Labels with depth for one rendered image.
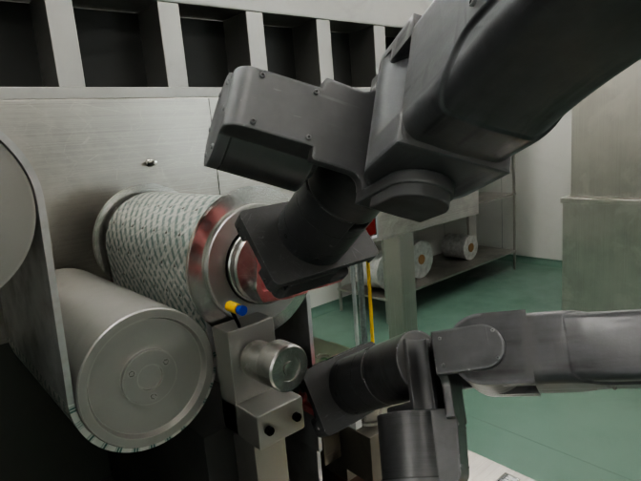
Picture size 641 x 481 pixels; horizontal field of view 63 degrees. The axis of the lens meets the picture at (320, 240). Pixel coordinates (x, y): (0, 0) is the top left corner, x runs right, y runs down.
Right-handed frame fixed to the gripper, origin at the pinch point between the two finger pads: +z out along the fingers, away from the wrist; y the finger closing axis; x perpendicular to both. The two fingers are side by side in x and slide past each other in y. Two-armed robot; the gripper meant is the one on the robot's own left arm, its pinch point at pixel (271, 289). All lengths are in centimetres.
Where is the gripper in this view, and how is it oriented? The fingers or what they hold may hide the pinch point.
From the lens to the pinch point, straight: 47.2
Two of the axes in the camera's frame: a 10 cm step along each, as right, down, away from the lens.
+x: -4.7, -8.2, 3.4
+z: -4.1, 5.4, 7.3
